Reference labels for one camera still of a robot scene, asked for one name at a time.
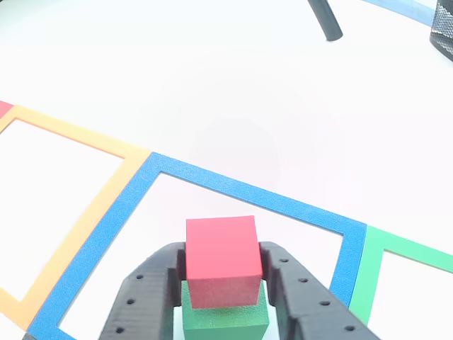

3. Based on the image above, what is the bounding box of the green block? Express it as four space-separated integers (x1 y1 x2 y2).
180 279 270 340

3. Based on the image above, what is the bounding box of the small red cube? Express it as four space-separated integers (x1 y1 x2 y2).
185 215 265 310

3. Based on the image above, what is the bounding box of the black mesh pen holder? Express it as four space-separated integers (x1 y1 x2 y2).
428 0 453 63

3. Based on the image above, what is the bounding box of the green square frame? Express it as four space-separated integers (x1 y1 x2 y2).
348 225 453 327

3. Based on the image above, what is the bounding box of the blue square frame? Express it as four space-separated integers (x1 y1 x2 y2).
27 151 368 340

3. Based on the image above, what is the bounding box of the orange square frame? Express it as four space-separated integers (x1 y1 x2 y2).
0 104 153 332

